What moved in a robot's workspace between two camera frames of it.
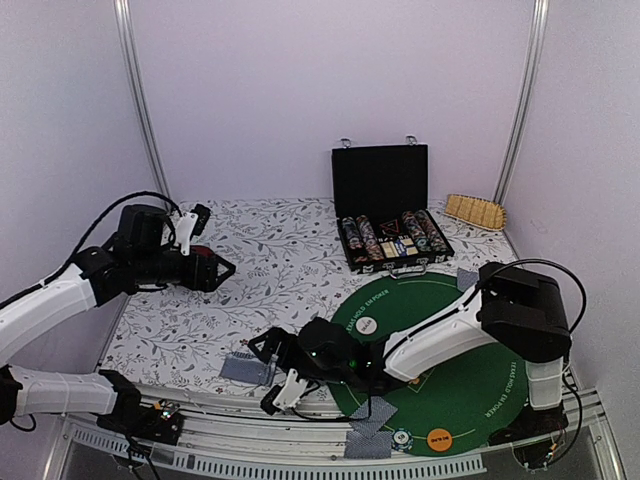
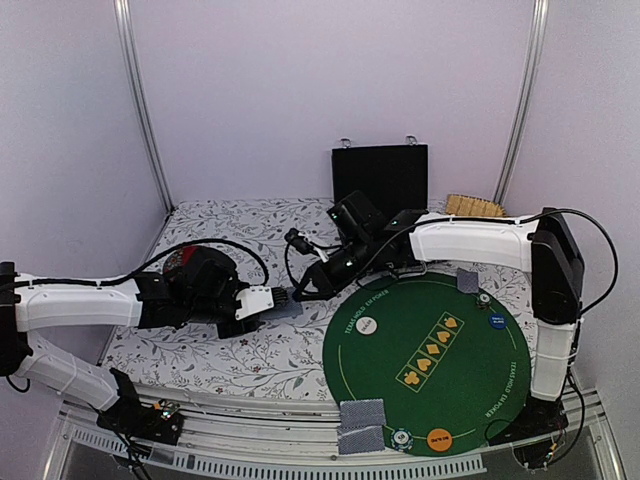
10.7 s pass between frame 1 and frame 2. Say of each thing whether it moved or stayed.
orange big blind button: stayed
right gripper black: moved
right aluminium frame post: stayed
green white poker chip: stayed
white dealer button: stayed
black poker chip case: stayed
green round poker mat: stayed
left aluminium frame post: stayed
